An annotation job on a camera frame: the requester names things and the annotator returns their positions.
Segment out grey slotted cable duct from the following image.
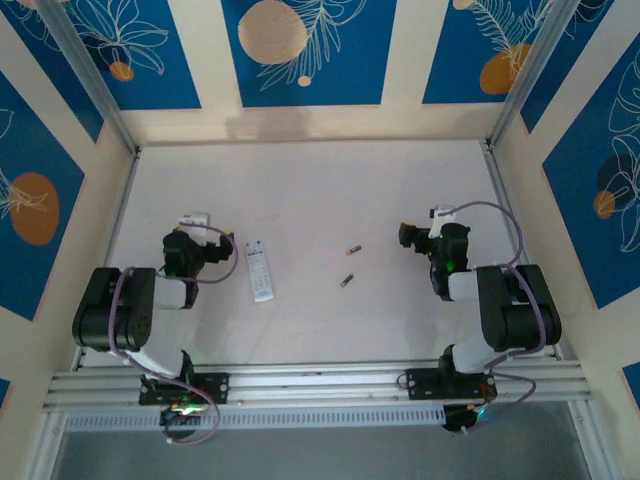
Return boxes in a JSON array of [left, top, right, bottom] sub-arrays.
[[64, 405, 446, 431]]

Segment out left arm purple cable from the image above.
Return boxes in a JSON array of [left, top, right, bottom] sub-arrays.
[[107, 224, 239, 446]]

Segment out aluminium mounting rail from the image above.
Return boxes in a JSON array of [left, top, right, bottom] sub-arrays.
[[42, 360, 594, 414]]

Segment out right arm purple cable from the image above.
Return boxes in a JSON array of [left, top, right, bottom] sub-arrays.
[[447, 200, 546, 432]]

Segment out black controller board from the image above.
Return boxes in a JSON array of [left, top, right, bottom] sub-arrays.
[[159, 403, 207, 429], [442, 402, 494, 435]]

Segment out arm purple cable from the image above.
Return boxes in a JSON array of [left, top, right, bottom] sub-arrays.
[[107, 224, 239, 446], [447, 200, 546, 432]]

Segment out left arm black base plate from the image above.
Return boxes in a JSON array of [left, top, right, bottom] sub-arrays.
[[138, 372, 231, 406]]

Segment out white remote control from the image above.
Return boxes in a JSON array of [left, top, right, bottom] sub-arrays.
[[243, 239, 276, 305]]

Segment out aluminium frame bar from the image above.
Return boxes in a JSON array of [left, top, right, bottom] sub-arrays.
[[27, 409, 69, 480], [567, 399, 614, 480]]

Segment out aluminium table side rail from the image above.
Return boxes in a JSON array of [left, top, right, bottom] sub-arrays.
[[480, 139, 566, 361], [72, 147, 142, 371]]

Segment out aluminium corner post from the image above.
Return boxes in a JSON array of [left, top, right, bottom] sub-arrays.
[[487, 0, 584, 151], [37, 0, 141, 156]]

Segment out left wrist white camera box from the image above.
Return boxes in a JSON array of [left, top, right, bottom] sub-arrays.
[[177, 212, 211, 232]]

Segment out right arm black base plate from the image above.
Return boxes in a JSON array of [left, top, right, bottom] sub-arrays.
[[404, 368, 499, 401]]

